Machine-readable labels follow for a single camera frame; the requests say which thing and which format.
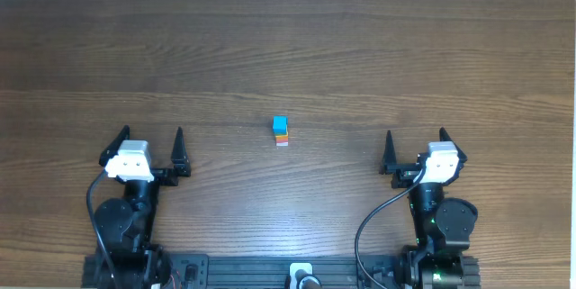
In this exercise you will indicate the orange cube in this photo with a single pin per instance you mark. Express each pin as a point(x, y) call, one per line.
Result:
point(282, 138)

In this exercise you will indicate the white cube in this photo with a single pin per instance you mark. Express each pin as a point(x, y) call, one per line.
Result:
point(282, 145)

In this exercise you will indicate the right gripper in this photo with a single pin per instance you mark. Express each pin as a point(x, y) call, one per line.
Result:
point(402, 177)

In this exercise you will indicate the pink cube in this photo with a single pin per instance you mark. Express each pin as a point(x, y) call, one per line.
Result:
point(282, 141)

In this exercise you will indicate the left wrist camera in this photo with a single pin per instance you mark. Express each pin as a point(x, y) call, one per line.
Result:
point(130, 160)

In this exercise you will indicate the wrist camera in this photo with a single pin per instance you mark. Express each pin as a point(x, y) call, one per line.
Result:
point(440, 163)
point(130, 160)

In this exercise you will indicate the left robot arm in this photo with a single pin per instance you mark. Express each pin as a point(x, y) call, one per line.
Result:
point(119, 221)

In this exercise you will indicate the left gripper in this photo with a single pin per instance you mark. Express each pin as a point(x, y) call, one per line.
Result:
point(166, 177)

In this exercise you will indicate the mounting rail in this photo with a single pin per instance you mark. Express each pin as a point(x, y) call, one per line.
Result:
point(261, 273)

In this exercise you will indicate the blue cube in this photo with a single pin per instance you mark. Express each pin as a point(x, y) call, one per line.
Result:
point(280, 123)

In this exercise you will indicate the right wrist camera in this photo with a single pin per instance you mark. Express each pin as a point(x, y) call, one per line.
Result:
point(440, 163)

